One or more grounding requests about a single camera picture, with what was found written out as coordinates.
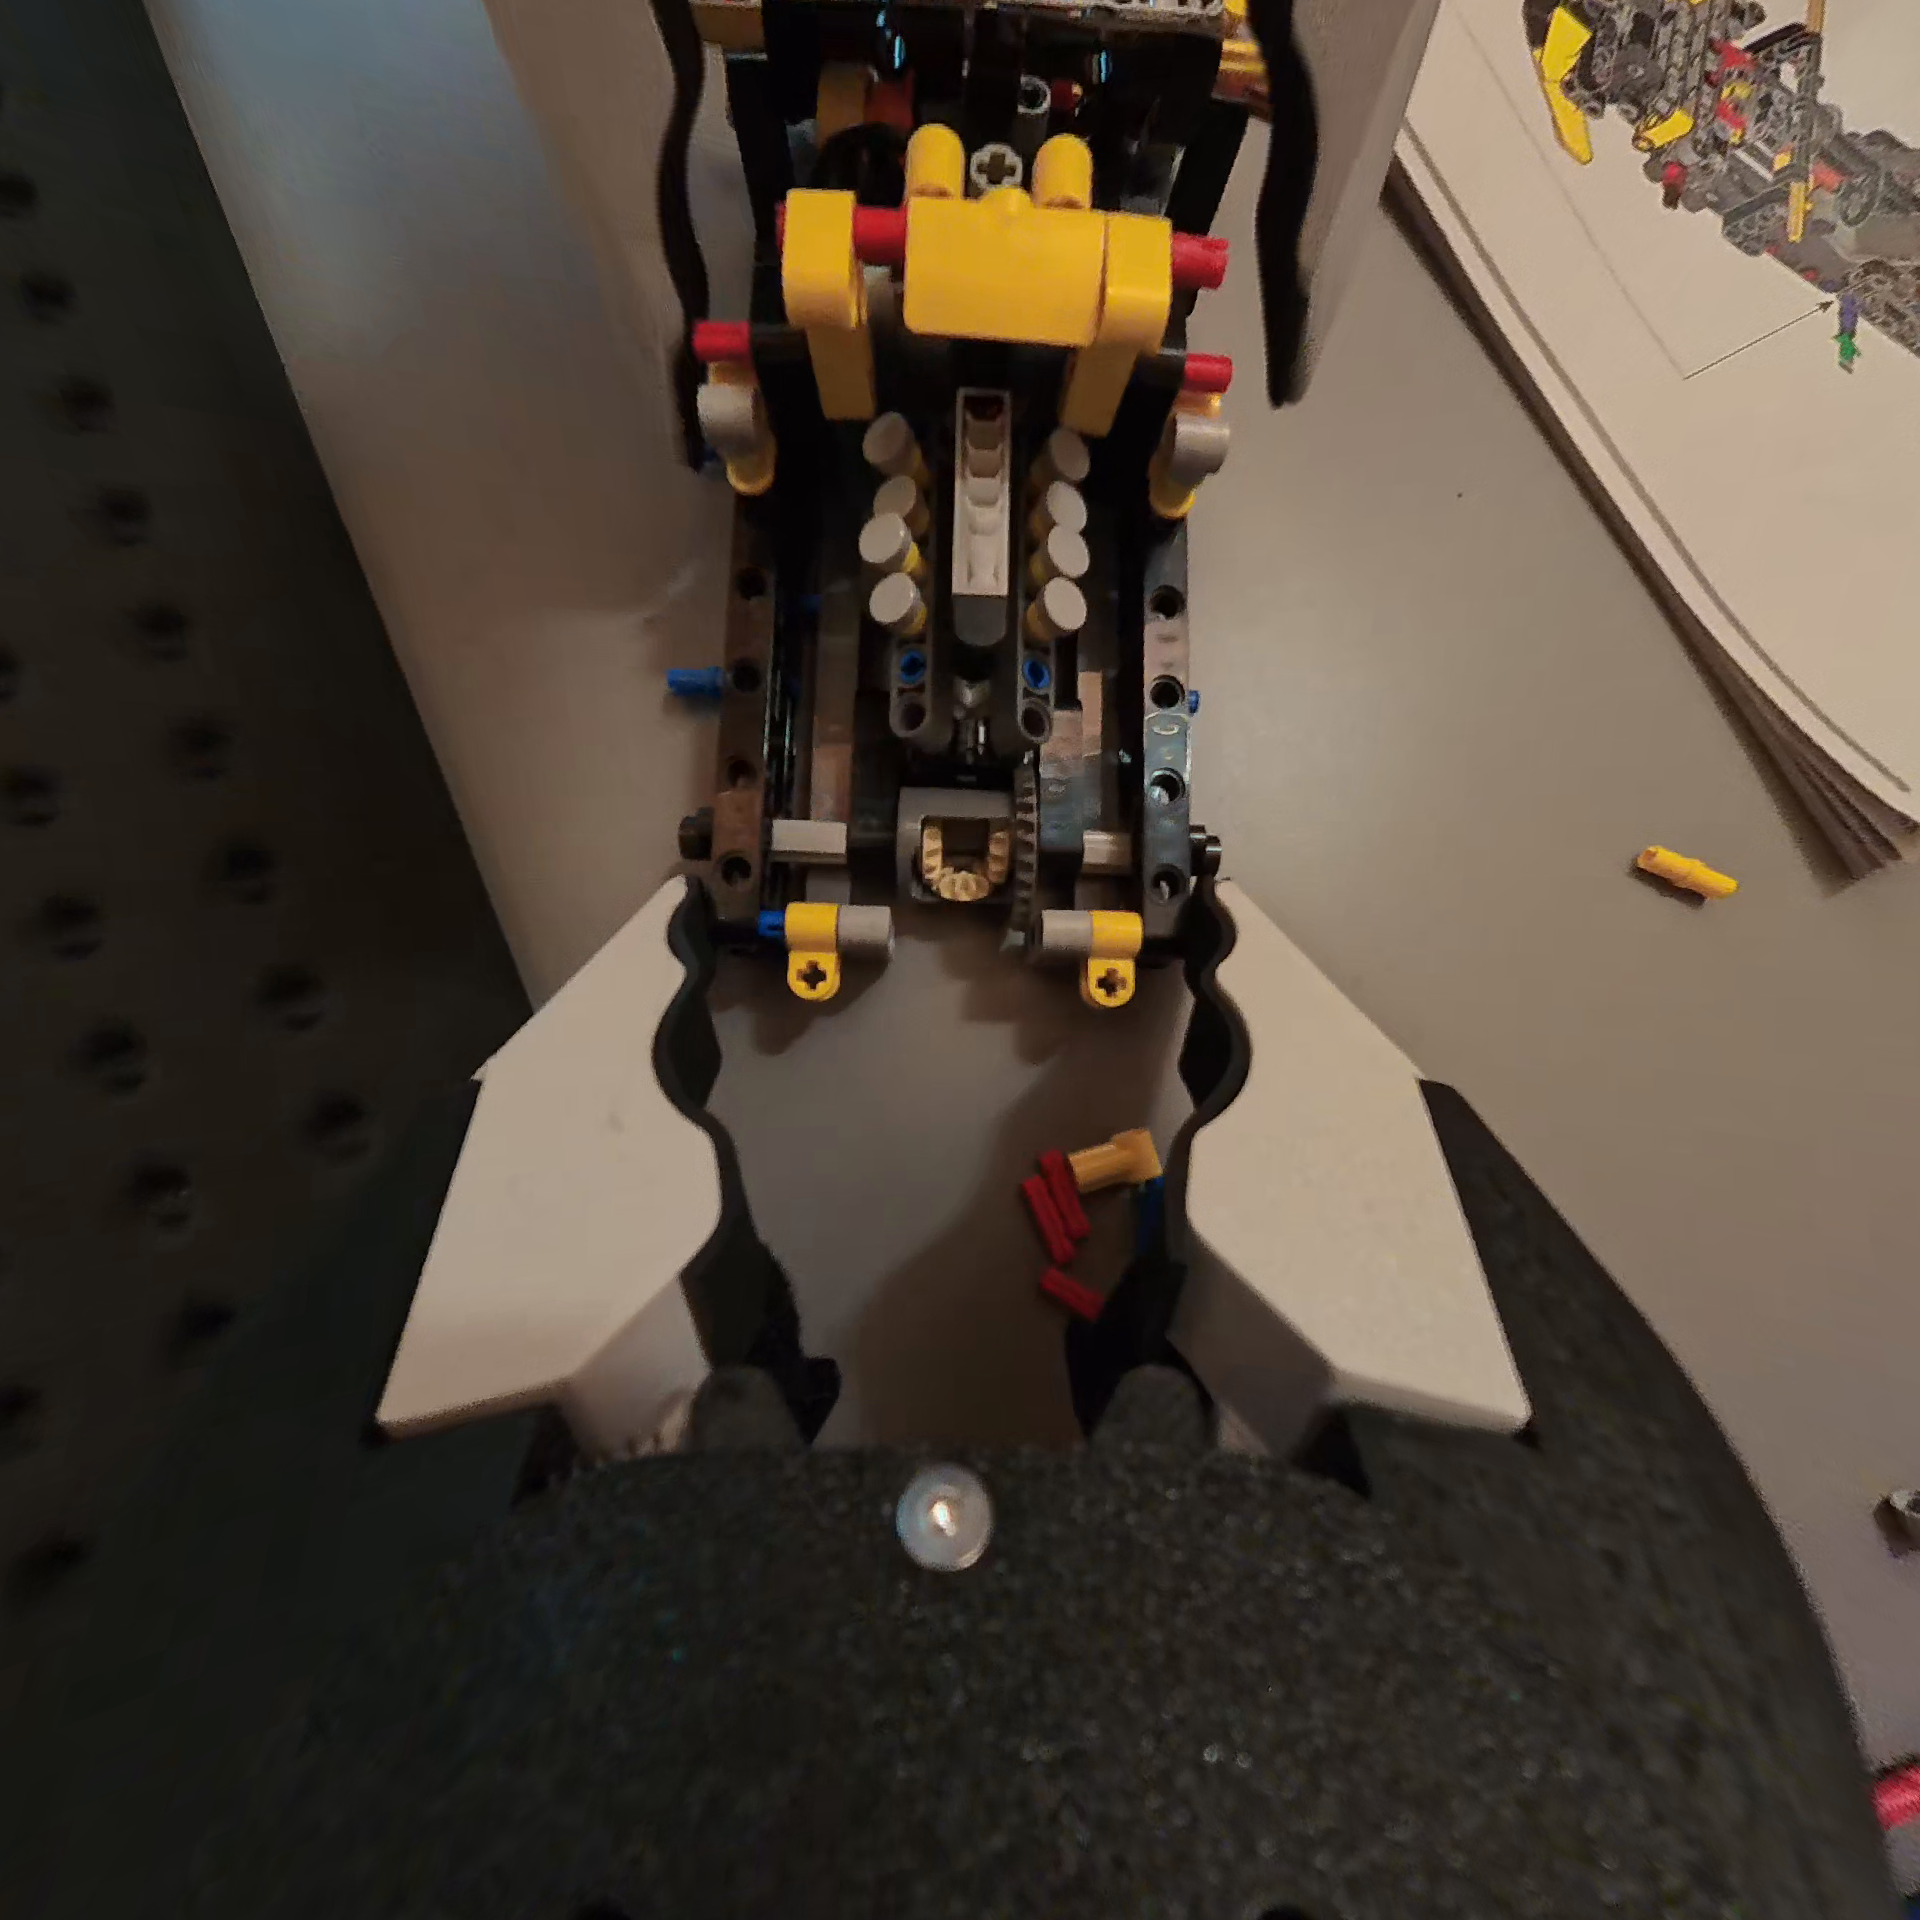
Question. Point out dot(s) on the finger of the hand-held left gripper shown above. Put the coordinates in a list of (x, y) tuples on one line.
[(1365, 90), (601, 150)]

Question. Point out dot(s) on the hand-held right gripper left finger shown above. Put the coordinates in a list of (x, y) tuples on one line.
[(540, 1202)]

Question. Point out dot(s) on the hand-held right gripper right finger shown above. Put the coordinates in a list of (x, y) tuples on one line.
[(1335, 1202)]

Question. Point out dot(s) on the small yellow grey lego connector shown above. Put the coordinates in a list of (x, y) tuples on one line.
[(839, 932)]

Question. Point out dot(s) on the black yellow lego car chassis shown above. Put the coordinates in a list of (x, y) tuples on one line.
[(991, 284)]

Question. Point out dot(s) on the black lego beam blue pins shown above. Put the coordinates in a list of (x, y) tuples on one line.
[(745, 720)]

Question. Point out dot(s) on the scattered loose lego pieces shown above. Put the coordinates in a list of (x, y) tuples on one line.
[(1110, 1162)]

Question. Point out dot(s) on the yellow lego pin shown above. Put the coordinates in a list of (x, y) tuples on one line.
[(1687, 875)]

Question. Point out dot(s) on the open lego instruction booklet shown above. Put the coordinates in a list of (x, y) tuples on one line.
[(1724, 452)]

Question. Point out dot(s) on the small red lego piece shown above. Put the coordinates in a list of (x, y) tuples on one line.
[(1903, 1794)]

